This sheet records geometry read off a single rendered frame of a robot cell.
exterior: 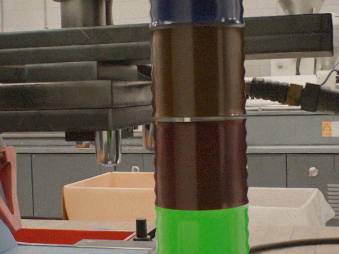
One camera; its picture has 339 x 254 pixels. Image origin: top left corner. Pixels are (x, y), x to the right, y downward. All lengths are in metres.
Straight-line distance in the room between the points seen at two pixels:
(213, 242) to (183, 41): 0.08
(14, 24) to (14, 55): 7.64
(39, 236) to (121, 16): 6.72
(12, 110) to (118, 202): 2.40
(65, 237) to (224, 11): 0.64
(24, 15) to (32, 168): 2.81
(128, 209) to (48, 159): 2.87
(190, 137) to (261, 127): 4.79
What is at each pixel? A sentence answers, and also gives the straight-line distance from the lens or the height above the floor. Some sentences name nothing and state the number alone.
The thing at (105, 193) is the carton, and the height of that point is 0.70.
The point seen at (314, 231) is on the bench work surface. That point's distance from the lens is 1.08.
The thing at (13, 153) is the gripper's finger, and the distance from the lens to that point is 0.62.
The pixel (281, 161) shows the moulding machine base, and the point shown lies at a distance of 5.02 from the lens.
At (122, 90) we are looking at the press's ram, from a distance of 0.48.
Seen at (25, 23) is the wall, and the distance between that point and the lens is 8.09.
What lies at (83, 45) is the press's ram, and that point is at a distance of 0.50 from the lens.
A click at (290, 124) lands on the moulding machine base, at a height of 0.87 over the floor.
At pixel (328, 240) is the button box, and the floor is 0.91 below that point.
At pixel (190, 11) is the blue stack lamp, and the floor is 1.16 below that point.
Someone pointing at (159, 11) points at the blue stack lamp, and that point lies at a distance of 0.25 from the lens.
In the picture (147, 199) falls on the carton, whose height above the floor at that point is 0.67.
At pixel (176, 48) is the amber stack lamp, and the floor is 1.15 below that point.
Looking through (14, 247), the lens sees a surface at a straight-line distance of 0.63.
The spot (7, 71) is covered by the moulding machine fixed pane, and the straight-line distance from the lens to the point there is 5.88.
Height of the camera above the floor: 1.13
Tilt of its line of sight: 3 degrees down
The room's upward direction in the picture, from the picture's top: 2 degrees counter-clockwise
